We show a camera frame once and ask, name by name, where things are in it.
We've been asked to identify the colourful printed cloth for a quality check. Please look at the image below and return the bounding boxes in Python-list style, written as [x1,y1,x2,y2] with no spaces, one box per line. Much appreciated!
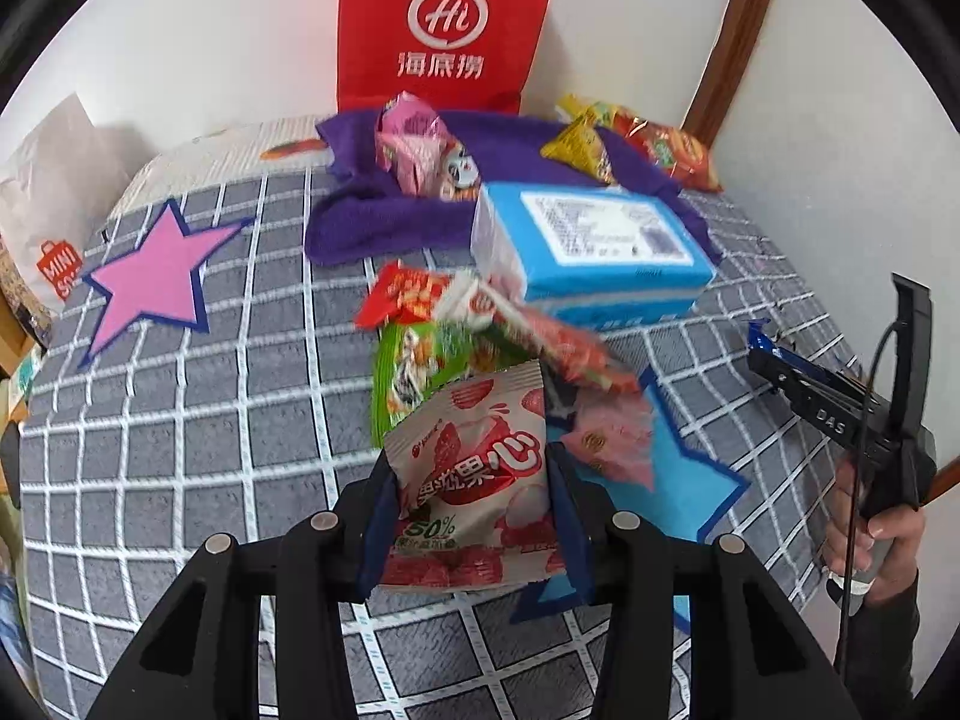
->
[0,360,35,691]

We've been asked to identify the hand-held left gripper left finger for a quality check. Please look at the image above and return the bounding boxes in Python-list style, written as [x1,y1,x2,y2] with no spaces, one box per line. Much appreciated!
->
[86,450,398,720]

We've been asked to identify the purple towel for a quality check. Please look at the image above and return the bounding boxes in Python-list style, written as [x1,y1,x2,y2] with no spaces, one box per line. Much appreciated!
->
[304,109,721,267]

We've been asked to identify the snack packet with face print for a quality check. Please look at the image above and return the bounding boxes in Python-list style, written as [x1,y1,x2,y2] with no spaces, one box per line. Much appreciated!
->
[435,142,481,203]

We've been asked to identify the red paper bag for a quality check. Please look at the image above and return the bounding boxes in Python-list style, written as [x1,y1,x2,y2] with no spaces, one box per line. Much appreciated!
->
[335,0,563,115]

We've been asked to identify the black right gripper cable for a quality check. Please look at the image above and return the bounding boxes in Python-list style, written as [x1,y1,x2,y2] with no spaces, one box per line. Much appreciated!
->
[834,319,916,672]

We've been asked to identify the red white long snack packet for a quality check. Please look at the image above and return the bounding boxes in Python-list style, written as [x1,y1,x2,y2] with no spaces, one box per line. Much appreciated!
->
[435,274,642,395]

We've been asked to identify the grey checked tablecloth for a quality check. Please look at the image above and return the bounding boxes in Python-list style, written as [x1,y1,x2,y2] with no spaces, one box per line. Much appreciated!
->
[15,116,901,720]

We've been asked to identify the large pink snack packet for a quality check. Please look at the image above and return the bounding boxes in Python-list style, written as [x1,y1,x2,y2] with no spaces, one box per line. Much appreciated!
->
[375,92,451,196]

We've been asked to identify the pale pink white snack packet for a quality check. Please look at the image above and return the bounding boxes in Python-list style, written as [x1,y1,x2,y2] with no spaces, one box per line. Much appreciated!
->
[562,382,657,488]

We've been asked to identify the brown wooden door frame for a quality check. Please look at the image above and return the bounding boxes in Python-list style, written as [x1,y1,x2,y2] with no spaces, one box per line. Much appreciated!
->
[679,0,785,147]

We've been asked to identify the person's right hand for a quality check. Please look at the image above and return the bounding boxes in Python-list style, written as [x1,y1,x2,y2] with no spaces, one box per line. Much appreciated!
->
[821,457,925,605]

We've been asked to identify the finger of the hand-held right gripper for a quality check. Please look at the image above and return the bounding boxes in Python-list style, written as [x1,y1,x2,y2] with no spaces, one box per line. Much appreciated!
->
[746,349,815,398]
[746,319,863,385]

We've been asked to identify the yellow chips bag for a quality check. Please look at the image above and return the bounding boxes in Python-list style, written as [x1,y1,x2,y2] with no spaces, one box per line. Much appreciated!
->
[556,94,623,132]

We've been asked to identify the white strawberry print snack packet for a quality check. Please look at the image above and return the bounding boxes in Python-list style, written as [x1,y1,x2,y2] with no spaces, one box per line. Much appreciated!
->
[379,360,567,593]

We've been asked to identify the yellow snack packet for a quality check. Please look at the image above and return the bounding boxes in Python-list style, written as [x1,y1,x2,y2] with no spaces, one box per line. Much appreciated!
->
[541,109,617,185]

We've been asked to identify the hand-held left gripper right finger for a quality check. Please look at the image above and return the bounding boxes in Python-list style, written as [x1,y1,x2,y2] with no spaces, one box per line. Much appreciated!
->
[546,441,863,720]

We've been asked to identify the person's right forearm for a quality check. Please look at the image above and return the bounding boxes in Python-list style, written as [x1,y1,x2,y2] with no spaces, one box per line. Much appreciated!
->
[832,570,960,720]

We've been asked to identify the orange chips bag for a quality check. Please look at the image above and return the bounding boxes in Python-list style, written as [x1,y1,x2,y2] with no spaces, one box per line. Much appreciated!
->
[611,114,722,194]

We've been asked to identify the brown wooden baseboard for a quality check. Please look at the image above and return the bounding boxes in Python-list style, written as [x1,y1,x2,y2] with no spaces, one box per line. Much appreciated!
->
[926,450,960,507]

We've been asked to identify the small red snack packet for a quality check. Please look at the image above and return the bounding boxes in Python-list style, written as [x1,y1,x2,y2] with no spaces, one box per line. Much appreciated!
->
[354,261,451,331]

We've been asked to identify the green snack packet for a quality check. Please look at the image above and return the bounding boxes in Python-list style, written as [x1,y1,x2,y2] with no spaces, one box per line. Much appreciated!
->
[371,319,526,447]

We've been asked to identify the white shopping bag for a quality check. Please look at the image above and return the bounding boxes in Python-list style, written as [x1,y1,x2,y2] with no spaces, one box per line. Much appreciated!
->
[0,94,143,316]

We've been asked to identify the blue cardboard box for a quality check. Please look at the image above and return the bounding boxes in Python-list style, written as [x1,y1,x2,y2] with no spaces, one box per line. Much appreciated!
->
[471,181,717,327]

